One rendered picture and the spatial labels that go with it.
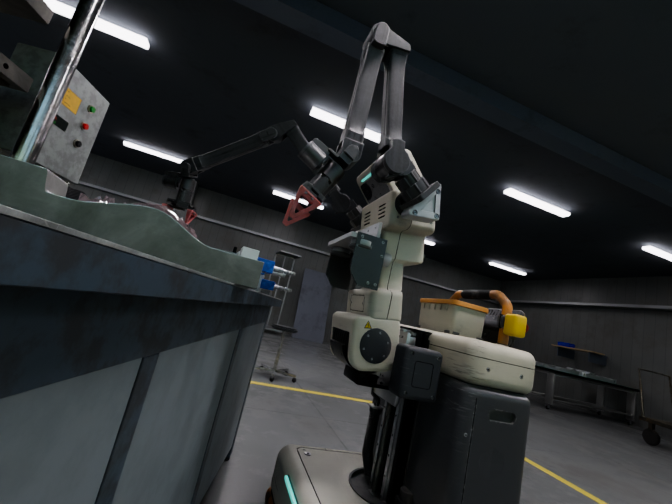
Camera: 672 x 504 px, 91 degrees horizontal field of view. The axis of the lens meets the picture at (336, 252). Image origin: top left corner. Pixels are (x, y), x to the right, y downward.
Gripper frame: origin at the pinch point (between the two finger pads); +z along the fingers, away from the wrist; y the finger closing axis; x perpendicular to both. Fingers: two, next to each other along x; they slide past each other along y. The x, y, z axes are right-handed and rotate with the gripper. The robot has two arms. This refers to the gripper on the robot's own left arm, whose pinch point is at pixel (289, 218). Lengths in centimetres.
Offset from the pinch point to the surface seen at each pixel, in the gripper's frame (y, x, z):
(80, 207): 18.1, -26.4, 28.5
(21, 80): -38, -89, 16
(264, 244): -838, -10, -130
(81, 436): 40, 0, 44
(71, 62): -41, -88, 0
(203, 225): -838, -158, -60
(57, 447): 43, -1, 44
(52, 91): -40, -83, 12
